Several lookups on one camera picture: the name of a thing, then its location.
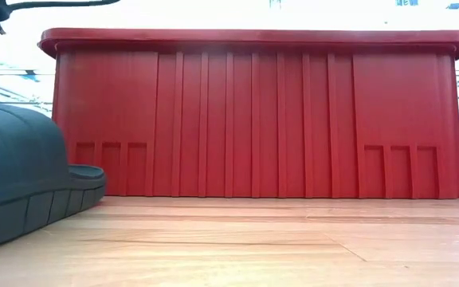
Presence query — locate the black rubber slide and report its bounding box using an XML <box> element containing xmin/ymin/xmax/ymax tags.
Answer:
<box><xmin>0</xmin><ymin>100</ymin><xmax>107</xmax><ymax>253</ymax></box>

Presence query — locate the red plastic bin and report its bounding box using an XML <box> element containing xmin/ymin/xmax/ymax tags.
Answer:
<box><xmin>37</xmin><ymin>27</ymin><xmax>459</xmax><ymax>200</ymax></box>

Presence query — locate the thin black cable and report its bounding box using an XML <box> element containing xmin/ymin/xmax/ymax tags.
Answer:
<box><xmin>5</xmin><ymin>0</ymin><xmax>122</xmax><ymax>12</ymax></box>

